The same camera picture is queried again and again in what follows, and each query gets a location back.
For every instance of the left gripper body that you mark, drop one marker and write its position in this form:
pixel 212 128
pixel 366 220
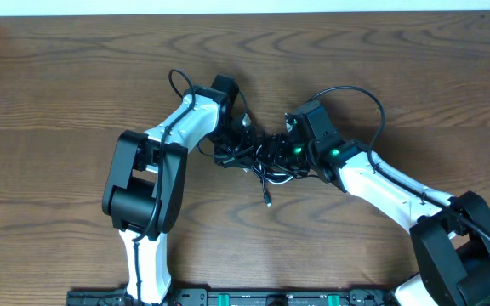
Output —
pixel 236 147

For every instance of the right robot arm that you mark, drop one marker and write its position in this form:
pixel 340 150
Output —
pixel 450 234

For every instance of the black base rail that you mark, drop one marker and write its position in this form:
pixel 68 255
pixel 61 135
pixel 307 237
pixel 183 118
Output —
pixel 204 297

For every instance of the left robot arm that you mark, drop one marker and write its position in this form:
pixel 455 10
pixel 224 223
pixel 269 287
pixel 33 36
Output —
pixel 145 186

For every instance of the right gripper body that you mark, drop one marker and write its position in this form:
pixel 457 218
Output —
pixel 292 156

